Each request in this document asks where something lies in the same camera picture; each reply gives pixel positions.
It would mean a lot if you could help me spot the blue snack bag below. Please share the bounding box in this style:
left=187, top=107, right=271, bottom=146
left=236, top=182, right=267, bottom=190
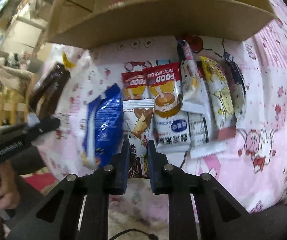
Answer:
left=81, top=84, right=124, bottom=170

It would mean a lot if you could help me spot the white brown wafer snack packet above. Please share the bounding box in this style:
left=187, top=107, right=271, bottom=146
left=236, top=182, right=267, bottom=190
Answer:
left=123, top=99, right=154, bottom=178

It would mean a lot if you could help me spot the dark brown snack packet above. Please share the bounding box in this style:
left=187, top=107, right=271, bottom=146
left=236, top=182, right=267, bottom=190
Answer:
left=29, top=63, right=70, bottom=120

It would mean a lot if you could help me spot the red rice cake packet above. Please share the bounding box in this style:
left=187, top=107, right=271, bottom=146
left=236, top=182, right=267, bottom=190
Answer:
left=143, top=62, right=191, bottom=153
left=122, top=71, right=149, bottom=100

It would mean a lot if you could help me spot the yellow cartoon snack packet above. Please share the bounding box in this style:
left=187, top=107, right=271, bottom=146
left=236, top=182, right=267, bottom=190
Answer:
left=199, top=56, right=236, bottom=140

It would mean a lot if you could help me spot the dark cartoon snack packet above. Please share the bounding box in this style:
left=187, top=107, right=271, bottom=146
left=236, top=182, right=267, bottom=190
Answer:
left=224, top=52, right=246, bottom=125

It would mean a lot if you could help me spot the pink cartoon bed sheet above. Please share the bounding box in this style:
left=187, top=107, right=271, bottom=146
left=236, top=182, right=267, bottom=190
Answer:
left=37, top=0, right=287, bottom=218

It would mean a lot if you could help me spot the brown cardboard box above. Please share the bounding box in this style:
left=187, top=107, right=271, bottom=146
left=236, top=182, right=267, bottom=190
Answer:
left=47, top=0, right=276, bottom=49

